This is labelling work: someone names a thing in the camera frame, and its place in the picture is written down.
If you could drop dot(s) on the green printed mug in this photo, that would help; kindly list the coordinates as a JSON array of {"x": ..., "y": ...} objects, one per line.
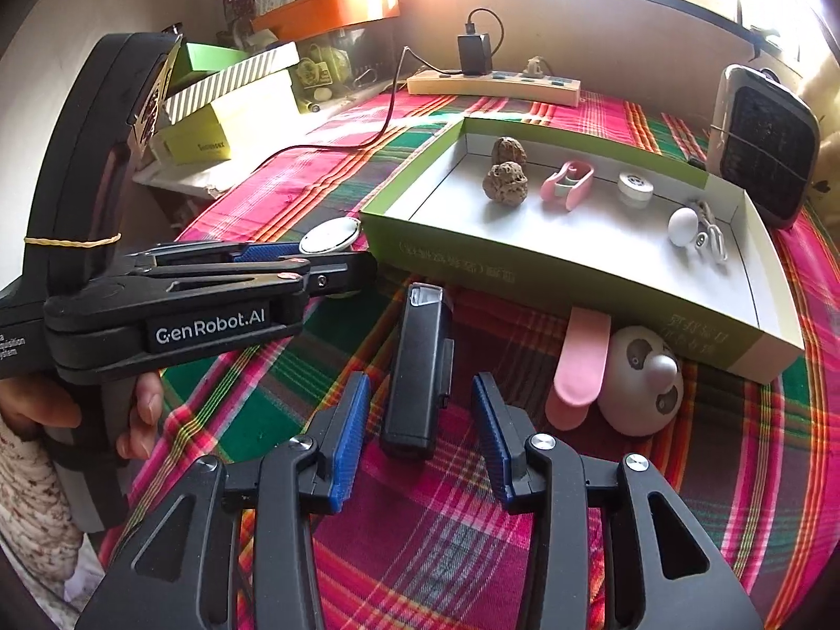
[{"x": 318, "y": 72}]

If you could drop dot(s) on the large brown walnut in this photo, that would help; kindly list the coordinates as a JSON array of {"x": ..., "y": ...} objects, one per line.
[{"x": 504, "y": 182}]

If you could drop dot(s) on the black charger adapter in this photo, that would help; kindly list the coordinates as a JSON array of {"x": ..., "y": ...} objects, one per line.
[{"x": 474, "y": 52}]

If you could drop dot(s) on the yellow rubber band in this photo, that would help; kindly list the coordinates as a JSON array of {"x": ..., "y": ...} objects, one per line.
[{"x": 72, "y": 241}]

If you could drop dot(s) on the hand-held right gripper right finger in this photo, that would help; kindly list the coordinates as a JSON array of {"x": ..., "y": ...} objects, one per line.
[{"x": 492, "y": 440}]

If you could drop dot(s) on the person's left forearm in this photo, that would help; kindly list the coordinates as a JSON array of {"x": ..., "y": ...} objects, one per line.
[{"x": 33, "y": 505}]

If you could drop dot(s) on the cream power strip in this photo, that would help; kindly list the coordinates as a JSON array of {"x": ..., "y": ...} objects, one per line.
[{"x": 459, "y": 83}]

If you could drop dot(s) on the long pink clip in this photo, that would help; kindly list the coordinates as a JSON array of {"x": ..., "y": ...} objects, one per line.
[{"x": 577, "y": 367}]

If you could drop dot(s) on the plaid tablecloth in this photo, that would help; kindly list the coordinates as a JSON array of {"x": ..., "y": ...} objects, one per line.
[{"x": 426, "y": 538}]

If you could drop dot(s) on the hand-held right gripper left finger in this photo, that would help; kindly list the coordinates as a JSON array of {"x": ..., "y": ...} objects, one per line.
[{"x": 344, "y": 440}]

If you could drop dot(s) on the white plug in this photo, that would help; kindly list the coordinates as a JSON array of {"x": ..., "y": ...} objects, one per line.
[{"x": 533, "y": 67}]

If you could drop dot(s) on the yellow box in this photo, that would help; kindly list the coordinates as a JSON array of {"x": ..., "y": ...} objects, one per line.
[{"x": 216, "y": 138}]

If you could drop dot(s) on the black rectangular lighter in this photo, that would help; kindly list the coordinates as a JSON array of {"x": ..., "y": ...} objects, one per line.
[{"x": 417, "y": 367}]

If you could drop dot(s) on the striped box lid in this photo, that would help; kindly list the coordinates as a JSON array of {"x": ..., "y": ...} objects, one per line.
[{"x": 223, "y": 79}]

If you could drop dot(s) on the small black plug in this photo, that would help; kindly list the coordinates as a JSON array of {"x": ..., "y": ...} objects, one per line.
[{"x": 695, "y": 159}]

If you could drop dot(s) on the white panda toy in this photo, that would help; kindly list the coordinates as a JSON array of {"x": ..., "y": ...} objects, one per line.
[{"x": 646, "y": 380}]

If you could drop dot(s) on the white bottle cap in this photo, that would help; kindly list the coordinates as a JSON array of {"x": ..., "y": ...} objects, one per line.
[{"x": 635, "y": 187}]

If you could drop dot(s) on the pink white clip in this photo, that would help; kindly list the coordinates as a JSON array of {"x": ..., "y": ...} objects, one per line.
[{"x": 567, "y": 180}]

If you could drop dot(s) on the person's left hand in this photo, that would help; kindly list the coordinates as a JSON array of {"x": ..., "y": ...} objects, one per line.
[{"x": 141, "y": 407}]

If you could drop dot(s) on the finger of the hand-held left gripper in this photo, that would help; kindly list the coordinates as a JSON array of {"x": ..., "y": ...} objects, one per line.
[
  {"x": 328, "y": 275},
  {"x": 262, "y": 252}
]

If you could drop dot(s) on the green white cardboard box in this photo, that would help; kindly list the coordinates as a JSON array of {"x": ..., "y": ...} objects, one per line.
[{"x": 558, "y": 236}]

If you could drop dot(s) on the round silver compact mirror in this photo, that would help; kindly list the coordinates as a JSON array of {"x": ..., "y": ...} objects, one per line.
[{"x": 331, "y": 235}]

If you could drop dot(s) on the small brown walnut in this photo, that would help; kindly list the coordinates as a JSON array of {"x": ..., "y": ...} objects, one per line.
[{"x": 510, "y": 148}]

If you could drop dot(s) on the white egg-shaped ball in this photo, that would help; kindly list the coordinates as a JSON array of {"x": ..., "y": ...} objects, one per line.
[{"x": 682, "y": 226}]

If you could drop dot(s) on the orange box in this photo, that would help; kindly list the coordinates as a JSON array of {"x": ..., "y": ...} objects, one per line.
[{"x": 328, "y": 6}]

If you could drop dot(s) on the grey desktop heater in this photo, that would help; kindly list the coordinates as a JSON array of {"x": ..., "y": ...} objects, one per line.
[{"x": 768, "y": 144}]

